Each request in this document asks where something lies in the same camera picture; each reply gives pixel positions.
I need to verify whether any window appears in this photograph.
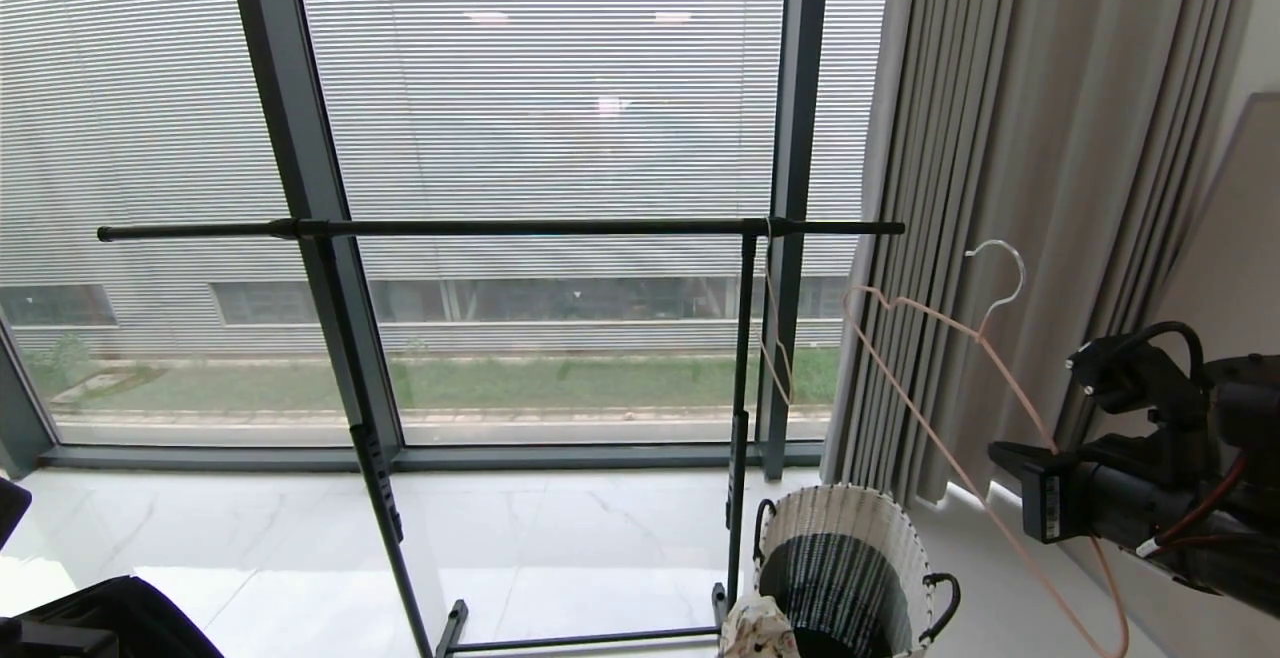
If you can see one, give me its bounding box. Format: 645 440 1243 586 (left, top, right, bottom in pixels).
0 0 896 484

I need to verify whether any white laundry basket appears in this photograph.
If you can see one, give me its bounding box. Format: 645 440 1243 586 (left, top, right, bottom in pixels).
752 483 963 658

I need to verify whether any black clothes rack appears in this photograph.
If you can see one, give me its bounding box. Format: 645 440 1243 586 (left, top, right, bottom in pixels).
97 218 906 658

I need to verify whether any cream printed garment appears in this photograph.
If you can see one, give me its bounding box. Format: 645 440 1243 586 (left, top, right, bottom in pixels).
720 593 801 658

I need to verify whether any black garment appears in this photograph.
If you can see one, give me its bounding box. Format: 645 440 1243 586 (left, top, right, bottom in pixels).
0 576 226 658

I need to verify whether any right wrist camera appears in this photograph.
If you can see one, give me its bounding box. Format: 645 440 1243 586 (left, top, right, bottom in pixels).
1065 321 1214 464

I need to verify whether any beige curtain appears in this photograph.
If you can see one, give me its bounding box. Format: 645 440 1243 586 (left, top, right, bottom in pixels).
820 0 1271 519

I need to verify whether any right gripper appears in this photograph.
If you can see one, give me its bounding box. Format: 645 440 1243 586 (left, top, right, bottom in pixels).
1022 458 1201 551

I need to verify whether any pink clothes hanger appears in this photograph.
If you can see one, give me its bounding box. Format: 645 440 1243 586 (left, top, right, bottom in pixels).
843 240 1131 658
758 221 798 409

